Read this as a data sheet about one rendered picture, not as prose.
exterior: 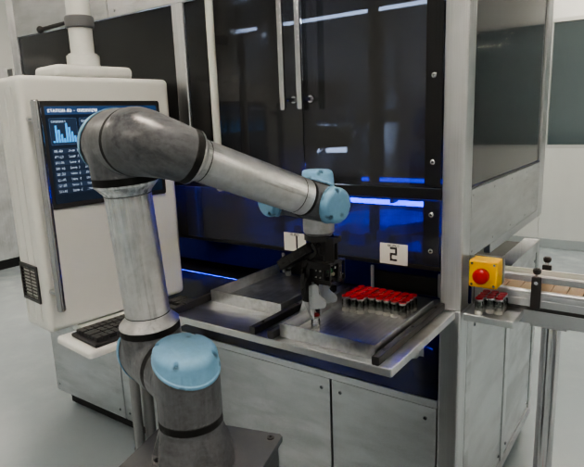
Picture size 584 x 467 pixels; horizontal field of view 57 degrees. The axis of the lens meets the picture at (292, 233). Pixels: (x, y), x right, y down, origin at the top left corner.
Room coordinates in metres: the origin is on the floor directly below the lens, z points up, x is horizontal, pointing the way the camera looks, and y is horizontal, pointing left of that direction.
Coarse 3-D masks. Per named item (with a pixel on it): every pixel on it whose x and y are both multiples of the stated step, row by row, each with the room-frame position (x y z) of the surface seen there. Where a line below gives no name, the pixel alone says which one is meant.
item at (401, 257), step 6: (384, 246) 1.50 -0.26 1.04; (390, 246) 1.49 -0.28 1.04; (396, 246) 1.48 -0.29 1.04; (402, 246) 1.47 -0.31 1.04; (384, 252) 1.50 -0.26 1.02; (390, 252) 1.49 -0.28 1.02; (402, 252) 1.47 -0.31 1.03; (384, 258) 1.50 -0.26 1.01; (396, 258) 1.48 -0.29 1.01; (402, 258) 1.47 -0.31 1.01; (396, 264) 1.48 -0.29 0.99; (402, 264) 1.47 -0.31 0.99
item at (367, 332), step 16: (336, 304) 1.47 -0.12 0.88; (432, 304) 1.38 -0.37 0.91; (288, 320) 1.28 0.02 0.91; (304, 320) 1.34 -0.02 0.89; (320, 320) 1.35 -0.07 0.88; (336, 320) 1.35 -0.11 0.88; (352, 320) 1.35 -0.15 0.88; (368, 320) 1.34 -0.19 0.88; (384, 320) 1.34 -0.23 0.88; (400, 320) 1.33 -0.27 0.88; (416, 320) 1.29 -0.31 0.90; (288, 336) 1.24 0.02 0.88; (304, 336) 1.22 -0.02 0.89; (320, 336) 1.19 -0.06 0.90; (336, 336) 1.16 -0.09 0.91; (352, 336) 1.24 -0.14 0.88; (368, 336) 1.23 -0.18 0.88; (384, 336) 1.15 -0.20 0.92; (352, 352) 1.14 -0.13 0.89; (368, 352) 1.12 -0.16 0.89
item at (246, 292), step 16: (256, 272) 1.72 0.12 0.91; (272, 272) 1.79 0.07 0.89; (224, 288) 1.59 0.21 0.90; (240, 288) 1.65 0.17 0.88; (256, 288) 1.65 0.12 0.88; (272, 288) 1.64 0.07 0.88; (288, 288) 1.64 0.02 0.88; (240, 304) 1.48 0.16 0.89; (256, 304) 1.45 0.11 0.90; (272, 304) 1.42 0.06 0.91; (288, 304) 1.43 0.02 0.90
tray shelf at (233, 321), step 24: (336, 288) 1.63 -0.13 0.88; (192, 312) 1.46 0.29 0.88; (216, 312) 1.45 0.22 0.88; (240, 312) 1.44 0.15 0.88; (264, 312) 1.43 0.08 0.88; (240, 336) 1.30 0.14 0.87; (264, 336) 1.26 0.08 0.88; (432, 336) 1.25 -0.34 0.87; (336, 360) 1.14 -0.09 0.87; (360, 360) 1.11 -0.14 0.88; (408, 360) 1.13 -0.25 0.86
